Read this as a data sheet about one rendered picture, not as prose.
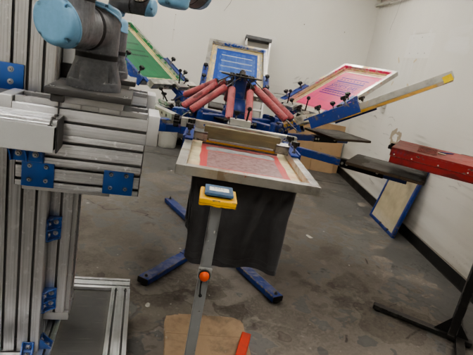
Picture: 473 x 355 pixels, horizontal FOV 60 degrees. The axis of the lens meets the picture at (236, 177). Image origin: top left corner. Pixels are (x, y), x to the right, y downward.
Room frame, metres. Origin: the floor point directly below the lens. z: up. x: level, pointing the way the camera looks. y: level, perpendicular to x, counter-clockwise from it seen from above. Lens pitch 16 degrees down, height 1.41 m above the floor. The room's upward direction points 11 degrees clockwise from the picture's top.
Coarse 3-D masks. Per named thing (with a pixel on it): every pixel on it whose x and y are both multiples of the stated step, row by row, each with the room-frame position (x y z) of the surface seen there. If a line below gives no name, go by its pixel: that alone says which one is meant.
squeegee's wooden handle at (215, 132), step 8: (208, 128) 2.13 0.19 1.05; (216, 128) 2.13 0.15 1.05; (224, 128) 2.14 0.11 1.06; (208, 136) 2.13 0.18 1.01; (216, 136) 2.14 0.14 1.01; (224, 136) 2.14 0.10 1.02; (232, 136) 2.14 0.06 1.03; (240, 136) 2.15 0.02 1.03; (248, 136) 2.15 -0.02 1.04; (256, 136) 2.16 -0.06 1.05; (264, 136) 2.16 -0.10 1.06; (272, 136) 2.19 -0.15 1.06; (248, 144) 2.15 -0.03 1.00; (256, 144) 2.16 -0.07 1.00; (264, 144) 2.16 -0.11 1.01; (272, 144) 2.17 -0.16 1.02
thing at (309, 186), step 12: (180, 156) 1.66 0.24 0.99; (288, 156) 2.14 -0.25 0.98; (180, 168) 1.54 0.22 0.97; (192, 168) 1.54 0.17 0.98; (204, 168) 1.55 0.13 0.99; (216, 168) 1.58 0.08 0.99; (300, 168) 1.86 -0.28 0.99; (228, 180) 1.56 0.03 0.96; (240, 180) 1.56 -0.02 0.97; (252, 180) 1.57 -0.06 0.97; (264, 180) 1.57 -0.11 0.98; (276, 180) 1.58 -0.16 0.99; (288, 180) 1.61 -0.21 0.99; (312, 180) 1.68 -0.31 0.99; (300, 192) 1.59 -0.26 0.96; (312, 192) 1.59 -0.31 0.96
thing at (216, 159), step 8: (208, 144) 2.16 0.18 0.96; (208, 152) 1.98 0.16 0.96; (216, 152) 2.01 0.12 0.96; (224, 152) 2.04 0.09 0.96; (208, 160) 1.83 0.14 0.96; (216, 160) 1.85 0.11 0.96; (224, 160) 1.88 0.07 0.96; (232, 160) 1.91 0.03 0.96; (240, 160) 1.94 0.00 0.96; (224, 168) 1.73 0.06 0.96; (232, 168) 1.76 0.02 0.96; (240, 168) 1.78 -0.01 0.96
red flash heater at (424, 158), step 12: (396, 144) 2.47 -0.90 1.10; (408, 144) 2.58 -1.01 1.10; (396, 156) 2.32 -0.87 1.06; (408, 156) 2.30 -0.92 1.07; (420, 156) 2.28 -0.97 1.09; (432, 156) 2.26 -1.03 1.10; (444, 156) 2.35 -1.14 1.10; (456, 156) 2.45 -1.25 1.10; (468, 156) 2.56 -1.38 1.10; (420, 168) 2.27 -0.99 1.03; (432, 168) 2.25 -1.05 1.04; (444, 168) 2.22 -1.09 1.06; (456, 168) 2.20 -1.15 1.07; (468, 168) 2.18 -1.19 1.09; (468, 180) 2.17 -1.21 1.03
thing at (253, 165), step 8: (248, 152) 2.16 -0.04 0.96; (256, 152) 2.20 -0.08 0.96; (248, 160) 1.98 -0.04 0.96; (256, 160) 2.01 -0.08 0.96; (264, 160) 2.04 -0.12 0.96; (248, 168) 1.81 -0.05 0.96; (256, 168) 1.84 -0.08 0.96; (264, 168) 1.87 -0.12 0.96; (272, 168) 1.90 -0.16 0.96; (280, 168) 1.93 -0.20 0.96; (272, 176) 1.76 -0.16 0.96; (280, 176) 1.78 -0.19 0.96; (288, 176) 1.81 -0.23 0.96
